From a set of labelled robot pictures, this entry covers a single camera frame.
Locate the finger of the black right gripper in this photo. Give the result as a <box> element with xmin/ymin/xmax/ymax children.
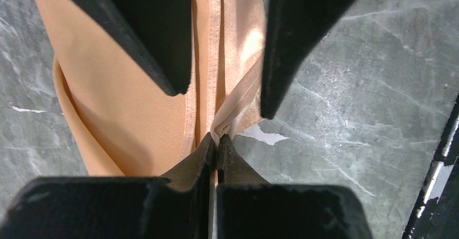
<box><xmin>260</xmin><ymin>0</ymin><xmax>356</xmax><ymax>120</ymax></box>
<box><xmin>71</xmin><ymin>0</ymin><xmax>192</xmax><ymax>96</ymax></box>

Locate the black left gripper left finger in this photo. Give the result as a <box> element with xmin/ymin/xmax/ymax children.
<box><xmin>162</xmin><ymin>133</ymin><xmax>216</xmax><ymax>238</ymax></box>

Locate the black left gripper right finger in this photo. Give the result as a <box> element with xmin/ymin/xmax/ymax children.
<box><xmin>216</xmin><ymin>134</ymin><xmax>269</xmax><ymax>187</ymax></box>

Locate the peach satin napkin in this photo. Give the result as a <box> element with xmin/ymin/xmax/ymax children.
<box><xmin>35</xmin><ymin>0</ymin><xmax>266</xmax><ymax>176</ymax></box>

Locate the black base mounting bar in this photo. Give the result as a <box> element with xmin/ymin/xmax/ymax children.
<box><xmin>402</xmin><ymin>98</ymin><xmax>458</xmax><ymax>238</ymax></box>

